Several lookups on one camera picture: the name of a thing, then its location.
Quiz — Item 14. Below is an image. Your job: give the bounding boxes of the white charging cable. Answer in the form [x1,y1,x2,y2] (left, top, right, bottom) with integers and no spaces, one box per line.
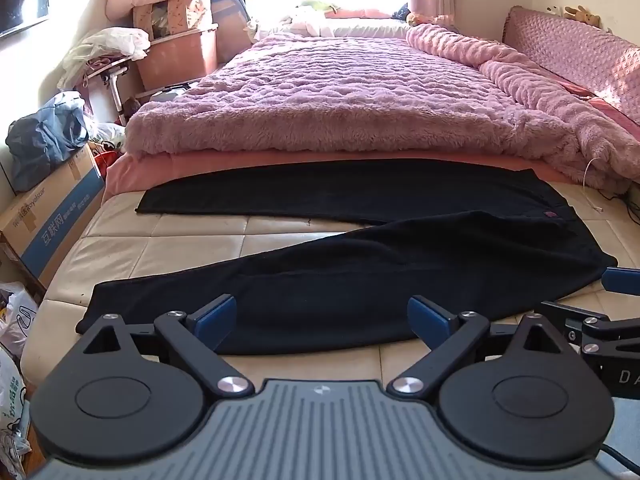
[581,156,607,212]

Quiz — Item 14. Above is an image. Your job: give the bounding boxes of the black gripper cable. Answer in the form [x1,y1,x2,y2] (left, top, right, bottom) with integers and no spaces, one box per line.
[599,442,640,473]

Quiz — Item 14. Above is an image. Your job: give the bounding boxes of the blue striped bag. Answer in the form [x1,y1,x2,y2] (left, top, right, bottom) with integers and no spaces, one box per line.
[215,0,252,54]

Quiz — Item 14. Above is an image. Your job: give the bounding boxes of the green printed plastic bag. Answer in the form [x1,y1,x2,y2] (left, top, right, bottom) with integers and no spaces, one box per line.
[0,347,32,476]

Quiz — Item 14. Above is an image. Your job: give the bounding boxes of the pink fluffy blanket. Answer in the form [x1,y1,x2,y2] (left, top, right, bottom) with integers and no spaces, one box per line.
[122,22,640,192]

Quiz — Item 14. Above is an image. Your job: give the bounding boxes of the brown plush toy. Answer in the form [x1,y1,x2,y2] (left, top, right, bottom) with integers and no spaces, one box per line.
[565,5,602,27]

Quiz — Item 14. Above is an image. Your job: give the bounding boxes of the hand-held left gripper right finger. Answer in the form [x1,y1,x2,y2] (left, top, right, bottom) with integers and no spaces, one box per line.
[390,296,572,399]

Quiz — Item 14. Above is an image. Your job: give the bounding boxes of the pink patterned cardboard box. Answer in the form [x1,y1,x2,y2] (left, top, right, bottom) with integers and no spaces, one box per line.
[132,0,213,41]

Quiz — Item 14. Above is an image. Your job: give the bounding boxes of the pink quilted headboard cover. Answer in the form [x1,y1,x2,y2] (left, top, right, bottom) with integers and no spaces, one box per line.
[502,5,640,126]

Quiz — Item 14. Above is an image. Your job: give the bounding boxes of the red printed bag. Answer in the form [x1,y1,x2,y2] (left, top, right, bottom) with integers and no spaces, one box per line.
[90,122,127,177]

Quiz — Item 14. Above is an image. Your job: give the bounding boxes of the crumpled white plastic bag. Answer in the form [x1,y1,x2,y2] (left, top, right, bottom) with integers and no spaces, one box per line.
[0,281,41,361]

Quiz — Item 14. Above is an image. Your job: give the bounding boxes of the blue printed cardboard box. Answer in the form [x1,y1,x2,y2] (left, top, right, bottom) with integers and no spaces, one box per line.
[0,142,107,289]

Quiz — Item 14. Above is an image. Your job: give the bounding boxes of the cream leather mattress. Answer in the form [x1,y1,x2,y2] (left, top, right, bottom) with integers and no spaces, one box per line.
[20,180,640,397]

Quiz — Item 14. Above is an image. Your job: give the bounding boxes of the dark blue cloth bag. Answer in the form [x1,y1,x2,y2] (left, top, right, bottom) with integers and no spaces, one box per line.
[5,91,91,194]

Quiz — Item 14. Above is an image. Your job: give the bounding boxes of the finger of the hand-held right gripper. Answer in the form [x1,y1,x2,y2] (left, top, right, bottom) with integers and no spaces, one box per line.
[601,267,640,294]
[540,301,640,348]

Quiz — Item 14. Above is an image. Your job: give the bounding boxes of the white cloth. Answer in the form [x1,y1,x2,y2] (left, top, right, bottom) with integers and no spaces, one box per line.
[287,7,346,37]

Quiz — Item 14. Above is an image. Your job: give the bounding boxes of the white folding table frame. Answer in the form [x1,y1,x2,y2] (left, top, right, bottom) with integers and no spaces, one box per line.
[82,55,134,127]

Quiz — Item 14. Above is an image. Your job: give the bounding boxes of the black pants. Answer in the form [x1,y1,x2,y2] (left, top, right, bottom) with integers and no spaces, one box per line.
[76,159,621,356]

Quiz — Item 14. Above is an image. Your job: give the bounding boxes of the salmon pink bed sheet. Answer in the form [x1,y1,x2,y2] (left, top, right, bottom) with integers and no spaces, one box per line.
[102,147,571,207]

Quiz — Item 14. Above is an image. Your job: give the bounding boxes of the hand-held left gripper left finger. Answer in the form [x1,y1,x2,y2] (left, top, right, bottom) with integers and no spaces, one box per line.
[79,295,254,401]

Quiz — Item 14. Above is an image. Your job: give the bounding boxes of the black cables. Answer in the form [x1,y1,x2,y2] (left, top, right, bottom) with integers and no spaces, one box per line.
[597,187,640,227]

